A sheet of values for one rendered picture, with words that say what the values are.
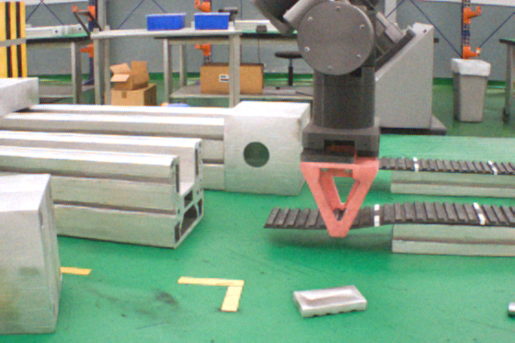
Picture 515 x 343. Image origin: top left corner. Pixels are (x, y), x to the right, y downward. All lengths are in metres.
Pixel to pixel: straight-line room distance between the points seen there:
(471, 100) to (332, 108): 5.21
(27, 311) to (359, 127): 0.32
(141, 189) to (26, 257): 0.18
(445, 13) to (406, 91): 7.29
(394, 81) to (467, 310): 0.73
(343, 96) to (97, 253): 0.27
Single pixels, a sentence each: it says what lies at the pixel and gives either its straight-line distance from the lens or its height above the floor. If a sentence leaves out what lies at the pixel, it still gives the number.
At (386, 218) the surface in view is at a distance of 0.56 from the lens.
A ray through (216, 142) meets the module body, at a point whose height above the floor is 0.84.
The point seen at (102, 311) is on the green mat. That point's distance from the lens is 0.47.
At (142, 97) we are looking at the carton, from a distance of 5.69.
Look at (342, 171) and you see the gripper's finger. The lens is 0.53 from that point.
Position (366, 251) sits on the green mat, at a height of 0.78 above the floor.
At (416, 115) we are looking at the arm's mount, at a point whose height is 0.80.
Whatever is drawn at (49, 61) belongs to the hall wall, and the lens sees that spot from 9.16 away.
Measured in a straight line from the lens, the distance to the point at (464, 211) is 0.59.
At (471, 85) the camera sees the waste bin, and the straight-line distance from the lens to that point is 5.70.
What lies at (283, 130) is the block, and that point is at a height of 0.86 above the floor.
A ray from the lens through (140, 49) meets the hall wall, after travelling 8.63.
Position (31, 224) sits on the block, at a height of 0.86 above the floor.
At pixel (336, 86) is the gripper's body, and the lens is 0.53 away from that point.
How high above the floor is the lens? 1.00
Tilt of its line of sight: 13 degrees down
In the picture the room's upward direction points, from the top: straight up
